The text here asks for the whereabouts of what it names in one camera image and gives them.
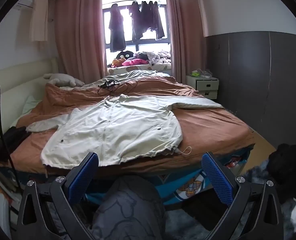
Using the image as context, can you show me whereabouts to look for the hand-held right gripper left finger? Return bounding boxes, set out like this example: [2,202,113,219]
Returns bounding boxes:
[16,152,99,240]

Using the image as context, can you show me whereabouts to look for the dark fluffy garment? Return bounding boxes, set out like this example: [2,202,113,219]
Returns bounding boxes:
[268,143,296,204]

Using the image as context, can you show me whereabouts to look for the white air conditioner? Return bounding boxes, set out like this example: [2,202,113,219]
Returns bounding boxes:
[16,2,34,10]

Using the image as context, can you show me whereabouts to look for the tangled black cables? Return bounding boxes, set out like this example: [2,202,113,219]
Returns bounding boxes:
[98,79,138,97]

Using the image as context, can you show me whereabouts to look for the black folded clothing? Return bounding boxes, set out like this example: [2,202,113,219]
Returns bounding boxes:
[0,126,32,161]

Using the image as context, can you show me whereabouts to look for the orange plush toy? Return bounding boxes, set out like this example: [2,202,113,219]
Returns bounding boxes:
[110,58,126,67]

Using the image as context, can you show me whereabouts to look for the dark hanging garment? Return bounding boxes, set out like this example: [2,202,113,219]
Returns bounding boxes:
[128,1,144,40]
[141,0,165,41]

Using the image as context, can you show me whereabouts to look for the cream padded headboard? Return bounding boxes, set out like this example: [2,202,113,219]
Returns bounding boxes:
[0,57,59,140]

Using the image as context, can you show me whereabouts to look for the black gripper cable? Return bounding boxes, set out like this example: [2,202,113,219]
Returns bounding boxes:
[0,79,22,188]

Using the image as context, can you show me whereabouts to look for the white zip jacket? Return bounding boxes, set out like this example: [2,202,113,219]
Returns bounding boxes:
[26,94,225,167]

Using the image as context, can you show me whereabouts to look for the mint green pillow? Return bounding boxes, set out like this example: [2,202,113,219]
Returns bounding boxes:
[21,94,43,115]

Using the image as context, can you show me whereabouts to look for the person's grey patterned trousers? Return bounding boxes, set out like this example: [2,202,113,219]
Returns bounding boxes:
[91,175,166,240]

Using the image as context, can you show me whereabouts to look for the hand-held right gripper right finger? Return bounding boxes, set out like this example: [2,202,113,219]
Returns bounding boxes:
[202,151,285,240]

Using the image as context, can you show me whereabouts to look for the pile of patterned clothes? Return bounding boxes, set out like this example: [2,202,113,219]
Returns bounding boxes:
[134,50,172,64]

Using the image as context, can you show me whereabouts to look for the black plush toy with eyes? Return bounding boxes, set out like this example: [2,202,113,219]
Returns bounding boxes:
[115,51,133,62]

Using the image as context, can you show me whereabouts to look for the orange blanket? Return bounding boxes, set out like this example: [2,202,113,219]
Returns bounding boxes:
[0,70,256,178]

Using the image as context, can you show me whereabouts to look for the cream hanging cloth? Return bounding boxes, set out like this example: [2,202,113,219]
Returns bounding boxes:
[29,0,49,42]

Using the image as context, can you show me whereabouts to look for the dark hanging coat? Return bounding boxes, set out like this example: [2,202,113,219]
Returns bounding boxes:
[108,3,126,52]

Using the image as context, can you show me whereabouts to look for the pink curtain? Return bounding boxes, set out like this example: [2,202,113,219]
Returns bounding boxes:
[164,0,208,84]
[55,0,108,80]

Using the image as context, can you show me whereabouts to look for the white nightstand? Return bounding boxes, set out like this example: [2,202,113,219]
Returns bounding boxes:
[186,74,219,100]

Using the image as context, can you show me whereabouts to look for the beige plush toy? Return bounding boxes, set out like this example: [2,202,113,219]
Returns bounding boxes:
[43,73,85,88]

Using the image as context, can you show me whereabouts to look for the clothes rail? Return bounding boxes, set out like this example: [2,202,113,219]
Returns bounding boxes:
[102,0,167,6]

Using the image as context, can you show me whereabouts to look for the printed window seat cushion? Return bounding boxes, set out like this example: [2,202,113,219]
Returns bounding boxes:
[107,64,172,77]

